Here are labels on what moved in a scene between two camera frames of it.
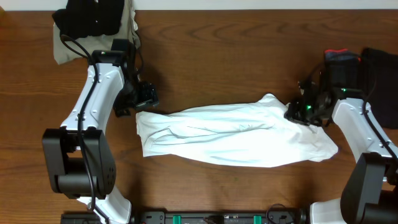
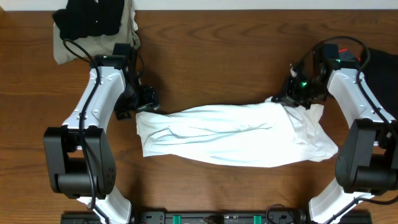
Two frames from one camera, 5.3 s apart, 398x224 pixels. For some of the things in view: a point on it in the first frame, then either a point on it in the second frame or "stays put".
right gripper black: (293, 112) -> (289, 99)
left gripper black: (144, 101) stays put
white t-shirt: (253, 134) stays put
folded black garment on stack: (81, 18) stays put
